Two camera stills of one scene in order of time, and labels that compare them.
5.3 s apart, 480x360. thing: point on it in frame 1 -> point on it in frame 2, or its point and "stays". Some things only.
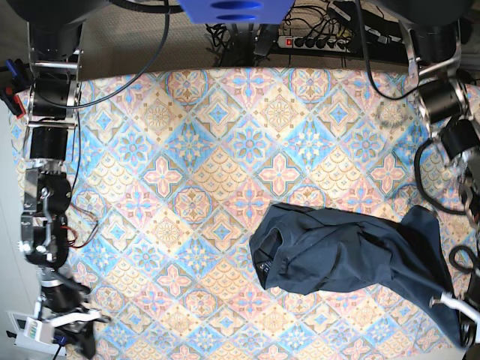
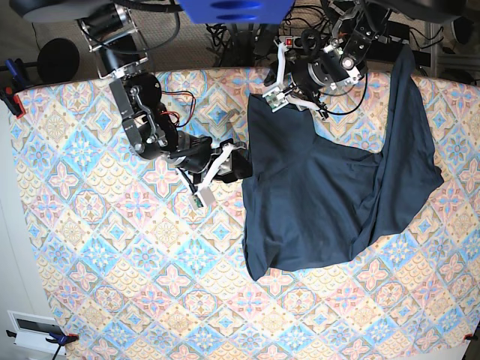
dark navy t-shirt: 298,249 -> 310,205
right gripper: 472,291 -> 324,70
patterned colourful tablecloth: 170,171 stays
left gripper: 62,294 -> 193,154
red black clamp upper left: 7,94 stays
